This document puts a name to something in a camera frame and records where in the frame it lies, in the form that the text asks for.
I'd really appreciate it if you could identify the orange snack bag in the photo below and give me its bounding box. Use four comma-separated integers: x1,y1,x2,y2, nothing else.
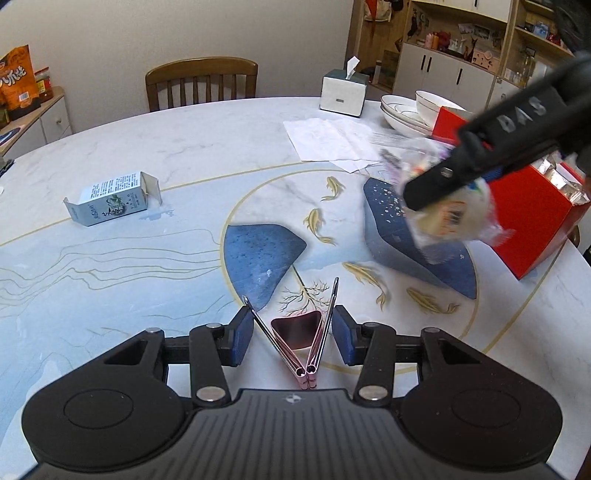
0,45,41,121

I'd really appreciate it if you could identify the small pale blue carton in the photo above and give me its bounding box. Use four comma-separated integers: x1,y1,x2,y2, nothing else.
63,172,162,227

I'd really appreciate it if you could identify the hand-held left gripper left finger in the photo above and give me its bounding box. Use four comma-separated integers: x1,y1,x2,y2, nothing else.
105,305,256,409

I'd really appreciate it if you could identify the clear bread packet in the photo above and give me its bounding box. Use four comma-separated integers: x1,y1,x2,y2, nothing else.
379,136,515,252

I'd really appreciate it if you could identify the white gold-rimmed bowl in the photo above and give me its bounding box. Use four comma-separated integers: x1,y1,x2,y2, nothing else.
414,90,467,127

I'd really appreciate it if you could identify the brown wooden chair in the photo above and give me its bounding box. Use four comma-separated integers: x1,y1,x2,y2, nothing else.
145,56,259,113

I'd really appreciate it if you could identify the white paper napkin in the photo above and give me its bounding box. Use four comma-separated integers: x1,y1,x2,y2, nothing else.
330,154,385,175
283,117,386,162

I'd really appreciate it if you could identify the white wooden display cabinet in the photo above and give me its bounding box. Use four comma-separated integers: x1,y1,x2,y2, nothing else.
346,0,578,108

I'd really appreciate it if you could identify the red cardboard box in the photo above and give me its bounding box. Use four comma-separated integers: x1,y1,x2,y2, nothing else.
431,106,591,281

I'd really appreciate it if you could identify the white side cabinet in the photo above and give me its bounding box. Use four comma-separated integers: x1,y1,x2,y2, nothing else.
0,85,74,160

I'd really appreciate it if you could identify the dark cloth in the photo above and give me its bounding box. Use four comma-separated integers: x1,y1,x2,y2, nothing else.
551,0,591,52

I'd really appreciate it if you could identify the red-lidded sauce jar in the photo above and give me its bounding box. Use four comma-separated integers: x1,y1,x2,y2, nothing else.
33,68,52,103

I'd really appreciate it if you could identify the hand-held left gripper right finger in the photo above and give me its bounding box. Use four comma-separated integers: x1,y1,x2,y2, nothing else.
331,305,485,409

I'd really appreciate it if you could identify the white gold-rimmed plate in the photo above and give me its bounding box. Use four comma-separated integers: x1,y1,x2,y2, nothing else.
381,95,432,121
385,116,433,138
381,108,432,130

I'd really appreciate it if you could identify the white and green tissue box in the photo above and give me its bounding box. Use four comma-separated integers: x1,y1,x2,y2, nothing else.
320,56,371,116

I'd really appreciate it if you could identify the pink metal clip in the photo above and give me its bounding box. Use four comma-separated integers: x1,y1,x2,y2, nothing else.
242,277,341,391

